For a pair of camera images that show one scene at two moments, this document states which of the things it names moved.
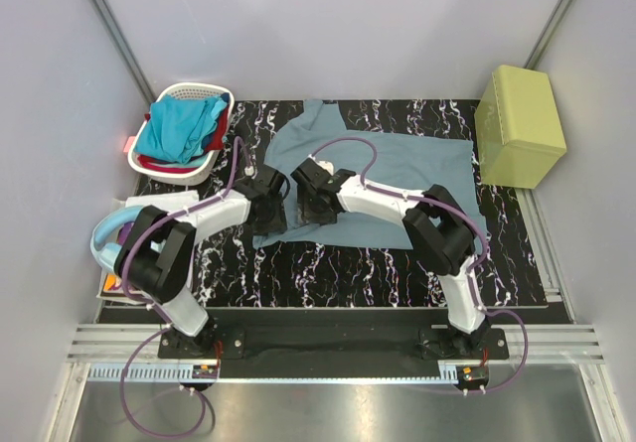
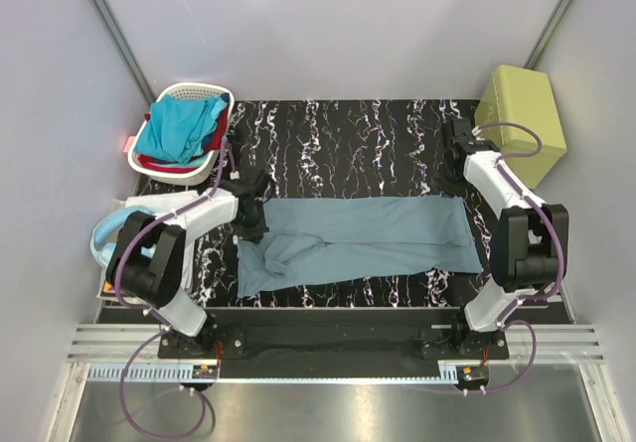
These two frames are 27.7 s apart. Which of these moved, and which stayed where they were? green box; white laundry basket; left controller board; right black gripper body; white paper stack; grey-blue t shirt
Moved: grey-blue t shirt; right black gripper body
Stayed: white paper stack; left controller board; white laundry basket; green box
